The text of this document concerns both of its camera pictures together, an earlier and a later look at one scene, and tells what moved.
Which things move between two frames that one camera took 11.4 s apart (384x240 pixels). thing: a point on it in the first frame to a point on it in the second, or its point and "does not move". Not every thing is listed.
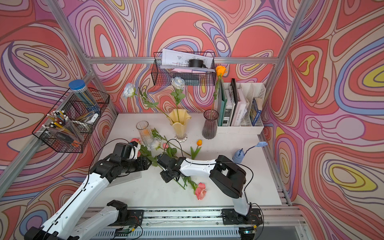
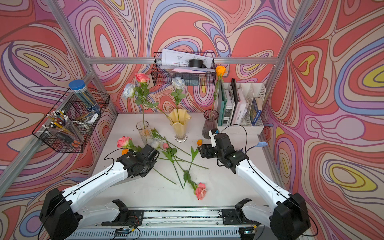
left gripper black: x=142 y=164 to x=153 y=164
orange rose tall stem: x=221 y=71 does not move
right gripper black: x=166 y=179 to x=206 y=149
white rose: x=129 y=92 does not move
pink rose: x=135 y=139 to x=141 y=90
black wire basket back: x=162 y=76 does not move
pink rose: x=199 y=189 does not move
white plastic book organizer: x=240 y=108 does not move
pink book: x=239 y=110 does not move
